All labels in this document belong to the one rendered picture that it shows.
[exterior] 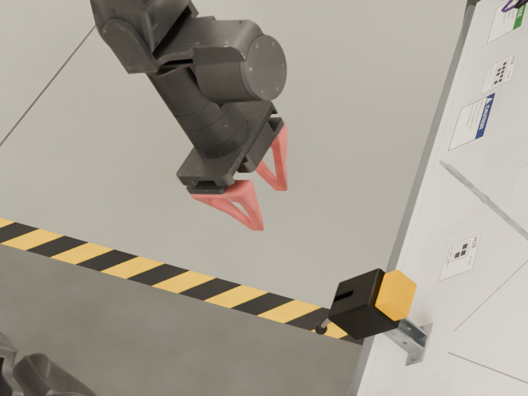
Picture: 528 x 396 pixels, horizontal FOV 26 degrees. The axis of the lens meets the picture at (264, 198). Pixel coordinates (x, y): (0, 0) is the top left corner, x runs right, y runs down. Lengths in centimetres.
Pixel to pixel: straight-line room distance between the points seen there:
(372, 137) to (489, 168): 127
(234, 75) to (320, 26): 182
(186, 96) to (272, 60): 9
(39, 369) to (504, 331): 51
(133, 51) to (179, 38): 4
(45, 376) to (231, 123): 40
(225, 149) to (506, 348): 32
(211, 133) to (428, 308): 32
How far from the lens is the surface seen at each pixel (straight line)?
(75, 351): 228
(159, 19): 99
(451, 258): 125
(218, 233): 240
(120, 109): 263
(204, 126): 105
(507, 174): 127
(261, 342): 226
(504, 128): 134
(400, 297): 112
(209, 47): 98
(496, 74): 144
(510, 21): 150
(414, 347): 119
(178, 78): 102
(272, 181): 115
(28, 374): 75
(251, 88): 97
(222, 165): 106
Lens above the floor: 197
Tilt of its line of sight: 53 degrees down
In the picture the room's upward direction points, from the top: straight up
